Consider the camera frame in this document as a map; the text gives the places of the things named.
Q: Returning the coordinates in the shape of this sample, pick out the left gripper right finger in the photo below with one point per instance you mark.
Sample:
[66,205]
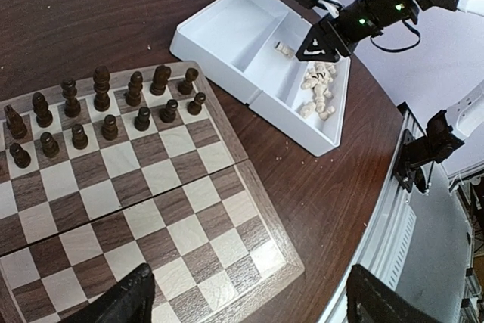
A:
[370,300]

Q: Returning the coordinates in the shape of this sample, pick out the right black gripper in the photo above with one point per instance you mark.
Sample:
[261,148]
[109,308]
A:
[334,38]

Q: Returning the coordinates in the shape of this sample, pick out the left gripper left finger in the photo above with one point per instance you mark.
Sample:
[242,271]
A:
[129,300]

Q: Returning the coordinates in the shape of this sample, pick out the white chess piece tall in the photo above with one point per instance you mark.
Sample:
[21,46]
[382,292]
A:
[284,49]

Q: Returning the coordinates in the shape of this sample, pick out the pile of white chess pieces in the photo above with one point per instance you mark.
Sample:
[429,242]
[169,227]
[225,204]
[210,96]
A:
[318,79]

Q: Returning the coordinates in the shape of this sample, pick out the wooden chess board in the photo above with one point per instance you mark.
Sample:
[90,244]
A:
[182,197]

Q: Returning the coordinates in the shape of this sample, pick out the white plastic tray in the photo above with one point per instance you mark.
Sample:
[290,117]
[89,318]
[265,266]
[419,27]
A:
[234,42]

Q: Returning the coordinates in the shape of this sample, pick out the dark pawn eight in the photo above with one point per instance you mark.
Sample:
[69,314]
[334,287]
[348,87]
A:
[196,105]

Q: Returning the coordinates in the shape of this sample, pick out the dark knight right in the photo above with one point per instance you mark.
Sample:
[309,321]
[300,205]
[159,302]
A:
[160,80]

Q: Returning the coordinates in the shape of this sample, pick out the dark knight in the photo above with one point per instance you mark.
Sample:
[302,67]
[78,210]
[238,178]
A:
[15,123]
[160,80]

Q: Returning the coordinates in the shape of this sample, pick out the dark pawn four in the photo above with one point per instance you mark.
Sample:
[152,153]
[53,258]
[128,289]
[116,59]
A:
[79,137]

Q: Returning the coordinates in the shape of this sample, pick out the dark pawn seven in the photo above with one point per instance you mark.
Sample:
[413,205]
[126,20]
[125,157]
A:
[167,114]

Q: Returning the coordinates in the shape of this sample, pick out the dark pawn five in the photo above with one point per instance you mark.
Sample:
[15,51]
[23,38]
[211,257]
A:
[109,129]

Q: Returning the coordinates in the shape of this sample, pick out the dark pawn three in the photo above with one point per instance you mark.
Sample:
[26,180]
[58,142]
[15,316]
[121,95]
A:
[50,147]

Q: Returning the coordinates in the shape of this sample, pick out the dark pawn six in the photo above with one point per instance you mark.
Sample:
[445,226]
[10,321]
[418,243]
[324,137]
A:
[142,120]

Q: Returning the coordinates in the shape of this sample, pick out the dark pawn two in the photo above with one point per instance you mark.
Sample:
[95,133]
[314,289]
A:
[21,157]

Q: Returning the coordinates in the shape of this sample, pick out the dark bishop right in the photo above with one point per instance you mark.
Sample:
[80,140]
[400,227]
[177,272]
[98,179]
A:
[133,95]

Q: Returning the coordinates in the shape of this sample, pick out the dark bishop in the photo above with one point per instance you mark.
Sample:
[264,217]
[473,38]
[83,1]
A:
[44,116]
[133,95]

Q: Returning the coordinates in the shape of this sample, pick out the dark king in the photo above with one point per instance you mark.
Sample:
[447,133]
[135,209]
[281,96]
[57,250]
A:
[101,78]

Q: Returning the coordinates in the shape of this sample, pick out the dark queen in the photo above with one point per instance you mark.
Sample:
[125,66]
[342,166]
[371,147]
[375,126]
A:
[69,91]

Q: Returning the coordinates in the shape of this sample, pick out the dark bishop left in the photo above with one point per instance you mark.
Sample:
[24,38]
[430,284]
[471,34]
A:
[44,116]

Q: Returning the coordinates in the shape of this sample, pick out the dark knight left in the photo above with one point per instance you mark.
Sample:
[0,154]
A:
[15,123]

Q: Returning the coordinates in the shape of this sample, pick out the front aluminium rail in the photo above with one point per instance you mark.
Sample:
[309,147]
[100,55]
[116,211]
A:
[384,245]

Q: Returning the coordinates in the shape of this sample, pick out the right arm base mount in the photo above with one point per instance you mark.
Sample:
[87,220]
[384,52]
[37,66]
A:
[417,156]

